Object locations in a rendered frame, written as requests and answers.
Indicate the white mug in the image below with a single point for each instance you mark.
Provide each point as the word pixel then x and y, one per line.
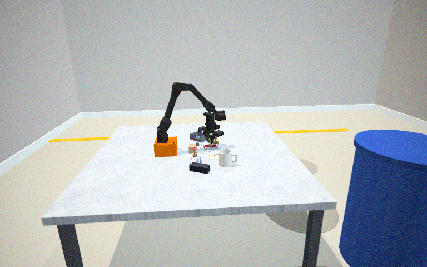
pixel 225 157

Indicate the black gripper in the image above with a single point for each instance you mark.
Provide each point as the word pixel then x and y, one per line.
pixel 210 128

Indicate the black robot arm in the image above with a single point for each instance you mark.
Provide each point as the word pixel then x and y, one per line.
pixel 162 136

